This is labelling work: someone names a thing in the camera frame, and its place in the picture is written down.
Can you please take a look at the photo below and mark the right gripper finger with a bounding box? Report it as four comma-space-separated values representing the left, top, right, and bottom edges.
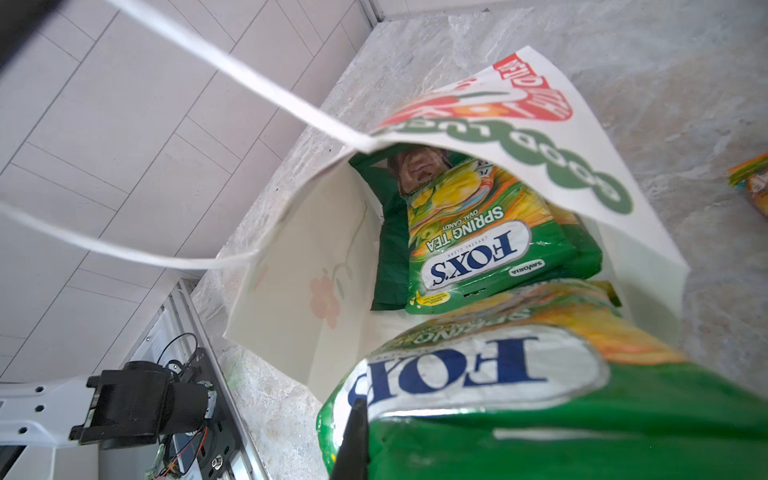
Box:
329, 398, 370, 480

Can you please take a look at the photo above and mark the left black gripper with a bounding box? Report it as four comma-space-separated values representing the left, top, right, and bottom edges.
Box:
69, 361, 216, 446

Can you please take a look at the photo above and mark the white paper bag with flower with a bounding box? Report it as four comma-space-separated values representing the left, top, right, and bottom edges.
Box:
1, 1, 690, 398

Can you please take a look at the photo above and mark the green Fox's spring tea bag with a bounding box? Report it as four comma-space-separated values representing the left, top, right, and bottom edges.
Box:
316, 279, 767, 479

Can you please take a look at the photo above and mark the orange Fox's fruits candy bag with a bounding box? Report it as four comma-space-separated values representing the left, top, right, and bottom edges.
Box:
728, 153, 768, 217

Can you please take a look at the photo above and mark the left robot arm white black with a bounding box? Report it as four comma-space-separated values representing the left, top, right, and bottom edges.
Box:
1, 361, 217, 449

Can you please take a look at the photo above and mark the aluminium mounting rail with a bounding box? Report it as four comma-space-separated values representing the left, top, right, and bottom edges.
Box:
127, 279, 268, 479

